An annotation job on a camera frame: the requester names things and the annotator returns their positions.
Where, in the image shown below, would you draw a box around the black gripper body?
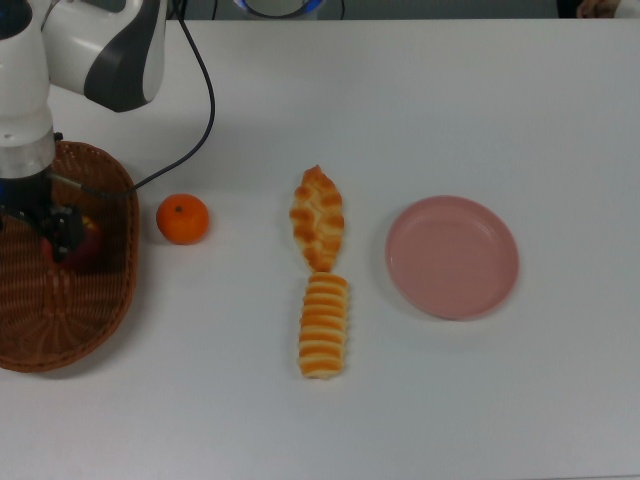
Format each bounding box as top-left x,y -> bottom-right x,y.
0,168 -> 56,227

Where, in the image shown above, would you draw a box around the red apple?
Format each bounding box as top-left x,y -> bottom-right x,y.
39,214 -> 106,274

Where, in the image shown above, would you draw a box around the orange mandarin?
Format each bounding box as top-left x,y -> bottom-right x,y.
155,192 -> 210,246

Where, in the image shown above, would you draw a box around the leaf-shaped braided bread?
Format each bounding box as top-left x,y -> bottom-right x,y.
288,163 -> 348,274

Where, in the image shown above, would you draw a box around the long striped bread roll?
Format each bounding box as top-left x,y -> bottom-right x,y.
297,272 -> 351,381

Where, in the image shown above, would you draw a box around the brown woven basket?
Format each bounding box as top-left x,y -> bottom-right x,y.
0,140 -> 141,374

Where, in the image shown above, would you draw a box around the pink plate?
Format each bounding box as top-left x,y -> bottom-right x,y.
384,194 -> 520,321

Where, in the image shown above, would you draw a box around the person's hand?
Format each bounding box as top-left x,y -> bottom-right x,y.
575,0 -> 619,19

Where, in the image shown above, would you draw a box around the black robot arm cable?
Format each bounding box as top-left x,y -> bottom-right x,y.
47,0 -> 218,199

